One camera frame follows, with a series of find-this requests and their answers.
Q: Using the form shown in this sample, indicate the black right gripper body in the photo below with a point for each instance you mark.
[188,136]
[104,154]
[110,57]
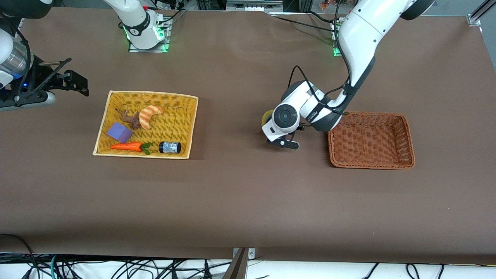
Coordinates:
[37,76]

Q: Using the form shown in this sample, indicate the clear yellowish tape roll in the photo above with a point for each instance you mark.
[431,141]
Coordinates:
[267,117]

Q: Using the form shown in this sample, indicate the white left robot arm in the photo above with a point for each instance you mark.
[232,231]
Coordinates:
[360,42]

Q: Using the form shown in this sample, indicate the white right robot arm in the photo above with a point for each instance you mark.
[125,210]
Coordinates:
[139,27]

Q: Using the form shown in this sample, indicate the purple cube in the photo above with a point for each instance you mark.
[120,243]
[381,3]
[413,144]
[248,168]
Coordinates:
[119,131]

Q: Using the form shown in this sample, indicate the brown toy figure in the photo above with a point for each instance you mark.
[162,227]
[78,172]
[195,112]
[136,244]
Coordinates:
[131,119]

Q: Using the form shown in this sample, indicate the toy croissant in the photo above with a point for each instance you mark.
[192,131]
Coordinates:
[148,115]

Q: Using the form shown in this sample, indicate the yellow wicker basket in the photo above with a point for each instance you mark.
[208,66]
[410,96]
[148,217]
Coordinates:
[145,124]

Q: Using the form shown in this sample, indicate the orange toy carrot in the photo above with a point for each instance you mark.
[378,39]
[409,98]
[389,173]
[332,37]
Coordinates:
[128,146]

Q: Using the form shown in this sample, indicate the small black jar blue label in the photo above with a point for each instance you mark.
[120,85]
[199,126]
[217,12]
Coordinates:
[169,147]

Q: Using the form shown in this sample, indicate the white power strip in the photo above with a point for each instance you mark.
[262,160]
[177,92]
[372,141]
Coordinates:
[168,4]

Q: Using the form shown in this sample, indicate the dark metal bar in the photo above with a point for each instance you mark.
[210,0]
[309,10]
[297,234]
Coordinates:
[236,267]

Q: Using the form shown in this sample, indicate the brown wicker basket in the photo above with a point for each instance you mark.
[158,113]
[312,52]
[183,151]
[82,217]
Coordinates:
[370,140]

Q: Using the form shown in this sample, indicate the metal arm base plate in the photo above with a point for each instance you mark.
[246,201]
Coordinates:
[335,48]
[164,37]

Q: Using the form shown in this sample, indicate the metal table edge bracket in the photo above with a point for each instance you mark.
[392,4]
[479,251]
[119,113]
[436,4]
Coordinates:
[251,252]

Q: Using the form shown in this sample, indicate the aluminium corner bracket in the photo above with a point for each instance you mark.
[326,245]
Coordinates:
[476,17]

